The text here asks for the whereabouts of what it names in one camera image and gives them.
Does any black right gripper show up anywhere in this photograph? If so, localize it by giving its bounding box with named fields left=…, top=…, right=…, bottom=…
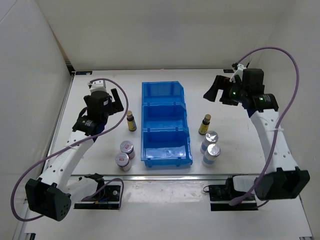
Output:
left=203, top=75, right=248, bottom=106

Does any brown sauce bottle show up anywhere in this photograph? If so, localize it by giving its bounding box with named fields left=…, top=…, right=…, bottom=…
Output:
left=126, top=110, right=137, bottom=132
left=198, top=114, right=211, bottom=135

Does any red-label spice jar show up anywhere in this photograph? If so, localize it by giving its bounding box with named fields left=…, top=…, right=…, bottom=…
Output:
left=115, top=152, right=132, bottom=172
left=120, top=140, right=136, bottom=160

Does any blue-label salt shaker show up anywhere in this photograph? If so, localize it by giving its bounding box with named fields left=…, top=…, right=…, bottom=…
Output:
left=200, top=130, right=219, bottom=154
left=202, top=143, right=221, bottom=167

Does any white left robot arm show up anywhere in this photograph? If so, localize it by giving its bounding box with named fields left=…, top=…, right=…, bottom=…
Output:
left=25, top=86, right=124, bottom=222

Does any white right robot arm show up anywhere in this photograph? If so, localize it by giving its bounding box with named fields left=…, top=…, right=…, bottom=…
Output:
left=203, top=68, right=310, bottom=206

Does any blue far storage bin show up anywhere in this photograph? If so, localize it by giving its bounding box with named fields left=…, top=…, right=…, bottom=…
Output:
left=141, top=81, right=185, bottom=105

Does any blue storage bin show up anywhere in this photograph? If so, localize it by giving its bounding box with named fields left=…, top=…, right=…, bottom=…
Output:
left=141, top=103, right=189, bottom=131
left=141, top=81, right=185, bottom=105
left=140, top=128, right=193, bottom=168

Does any blue middle storage bin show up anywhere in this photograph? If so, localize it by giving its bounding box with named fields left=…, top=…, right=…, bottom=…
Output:
left=141, top=103, right=189, bottom=131

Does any blue near storage bin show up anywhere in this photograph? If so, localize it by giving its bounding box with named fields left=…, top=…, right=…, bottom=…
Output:
left=140, top=128, right=193, bottom=168

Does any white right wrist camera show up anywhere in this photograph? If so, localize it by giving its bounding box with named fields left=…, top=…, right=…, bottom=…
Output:
left=229, top=62, right=247, bottom=83

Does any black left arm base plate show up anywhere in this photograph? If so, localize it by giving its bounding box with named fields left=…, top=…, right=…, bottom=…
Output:
left=74, top=178, right=125, bottom=210

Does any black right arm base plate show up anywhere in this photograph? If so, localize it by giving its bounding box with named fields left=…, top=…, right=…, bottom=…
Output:
left=202, top=184, right=258, bottom=212

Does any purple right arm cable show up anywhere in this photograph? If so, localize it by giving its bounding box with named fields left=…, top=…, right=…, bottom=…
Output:
left=228, top=46, right=300, bottom=207

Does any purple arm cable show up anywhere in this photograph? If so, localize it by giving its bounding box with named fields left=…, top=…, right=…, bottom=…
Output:
left=10, top=77, right=129, bottom=222
left=228, top=46, right=300, bottom=207

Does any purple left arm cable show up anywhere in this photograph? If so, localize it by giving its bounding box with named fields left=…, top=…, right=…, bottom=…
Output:
left=10, top=77, right=129, bottom=222

